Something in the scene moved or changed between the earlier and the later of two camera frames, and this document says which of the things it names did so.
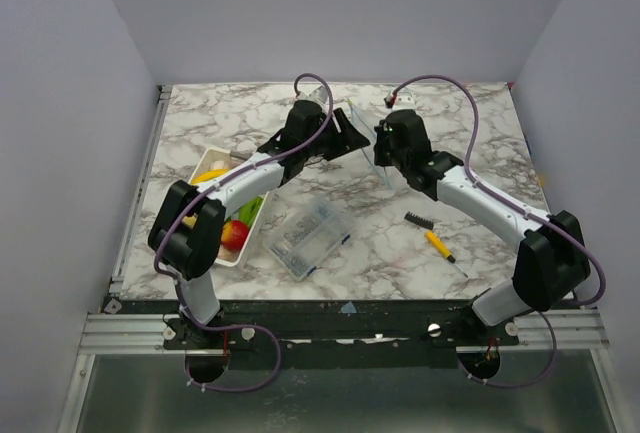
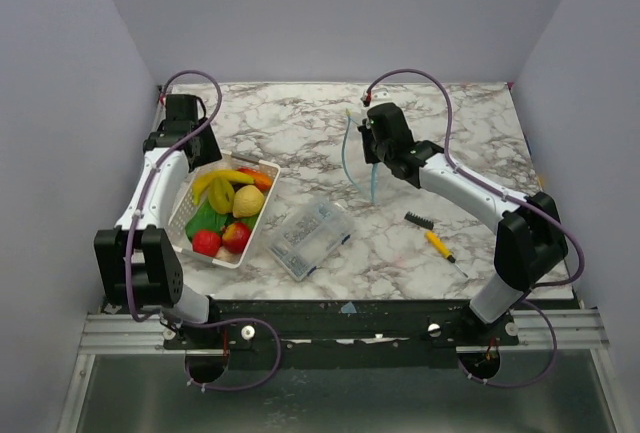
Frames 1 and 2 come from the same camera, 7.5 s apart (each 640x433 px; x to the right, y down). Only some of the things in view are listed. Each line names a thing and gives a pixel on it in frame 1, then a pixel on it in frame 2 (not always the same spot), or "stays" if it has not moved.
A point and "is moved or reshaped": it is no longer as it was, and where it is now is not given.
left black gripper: (347, 140) → (210, 153)
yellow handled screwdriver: (442, 248) stays
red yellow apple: (233, 234) stays
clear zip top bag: (369, 151) is moved or reshaped
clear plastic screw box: (310, 238) stays
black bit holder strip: (418, 221) stays
